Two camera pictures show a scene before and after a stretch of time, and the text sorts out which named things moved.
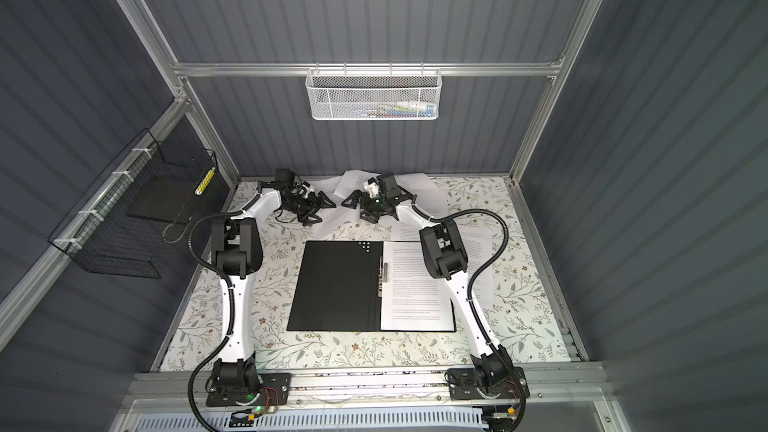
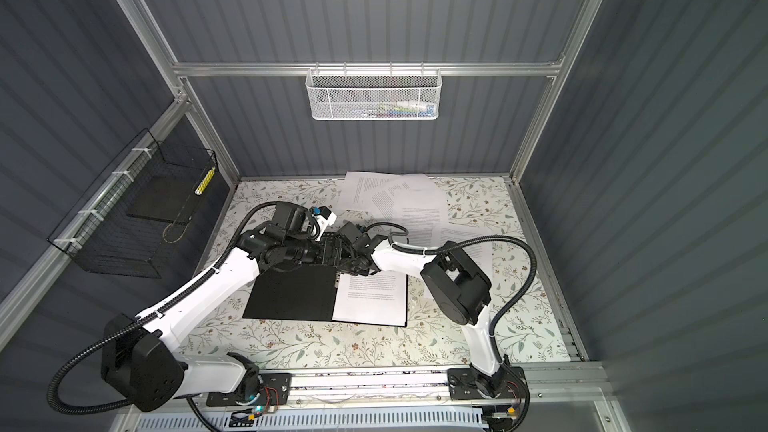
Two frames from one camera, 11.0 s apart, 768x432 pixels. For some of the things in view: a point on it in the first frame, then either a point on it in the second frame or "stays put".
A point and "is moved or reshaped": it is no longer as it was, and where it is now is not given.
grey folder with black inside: x=337 y=286 is moved or reshaped
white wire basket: x=373 y=94 stays put
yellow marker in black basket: x=200 y=188 stays put
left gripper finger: x=324 y=202 to x=334 y=246
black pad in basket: x=164 y=198 stays put
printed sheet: x=414 y=298 is moved or reshaped
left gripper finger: x=311 y=219 to x=334 y=259
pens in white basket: x=405 y=108 stays put
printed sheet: x=345 y=190 is moved or reshaped
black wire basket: x=140 y=213 stays put
